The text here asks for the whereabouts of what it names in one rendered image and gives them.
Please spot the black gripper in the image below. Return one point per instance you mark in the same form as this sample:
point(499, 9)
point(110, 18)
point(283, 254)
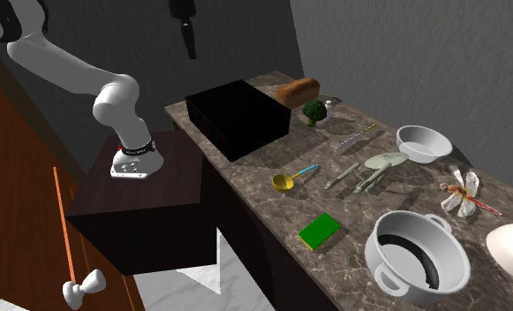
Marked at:
point(181, 8)

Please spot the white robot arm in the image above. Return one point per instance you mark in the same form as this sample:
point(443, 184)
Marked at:
point(73, 75)

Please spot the black box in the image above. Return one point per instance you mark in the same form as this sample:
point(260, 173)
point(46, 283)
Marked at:
point(239, 116)

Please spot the brown bread loaf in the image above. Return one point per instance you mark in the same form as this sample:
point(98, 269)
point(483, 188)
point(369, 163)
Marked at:
point(298, 92)

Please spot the green broccoli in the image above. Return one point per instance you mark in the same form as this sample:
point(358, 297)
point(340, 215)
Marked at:
point(314, 110)

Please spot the small white shaker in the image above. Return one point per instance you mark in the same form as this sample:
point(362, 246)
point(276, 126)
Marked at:
point(328, 108)

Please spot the dark robot stand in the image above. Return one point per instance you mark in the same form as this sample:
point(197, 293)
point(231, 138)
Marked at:
point(144, 215)

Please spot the green and yellow sponge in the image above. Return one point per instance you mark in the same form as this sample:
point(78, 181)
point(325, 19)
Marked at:
point(320, 228)

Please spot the grey-green spaceship model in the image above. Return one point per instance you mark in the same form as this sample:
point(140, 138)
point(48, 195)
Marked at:
point(386, 160)

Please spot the white bowl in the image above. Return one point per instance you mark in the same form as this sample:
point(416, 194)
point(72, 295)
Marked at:
point(424, 145)

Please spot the red dragonfly figure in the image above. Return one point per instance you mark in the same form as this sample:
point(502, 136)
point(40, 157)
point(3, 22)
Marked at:
point(466, 194)

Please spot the white egg-shaped object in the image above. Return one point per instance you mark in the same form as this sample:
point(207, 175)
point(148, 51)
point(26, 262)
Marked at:
point(512, 252)

